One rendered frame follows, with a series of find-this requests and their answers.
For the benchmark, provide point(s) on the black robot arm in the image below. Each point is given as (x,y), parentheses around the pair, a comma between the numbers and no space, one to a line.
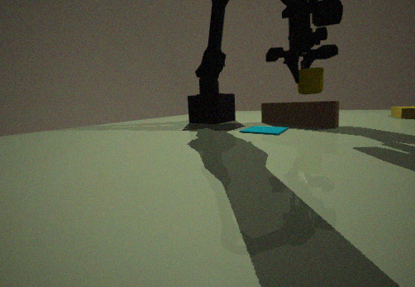
(324,12)

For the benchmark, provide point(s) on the yellow rectangular block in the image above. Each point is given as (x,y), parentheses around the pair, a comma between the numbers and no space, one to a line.
(403,112)

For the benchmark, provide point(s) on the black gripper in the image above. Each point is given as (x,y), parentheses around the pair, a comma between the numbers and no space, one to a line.
(292,56)

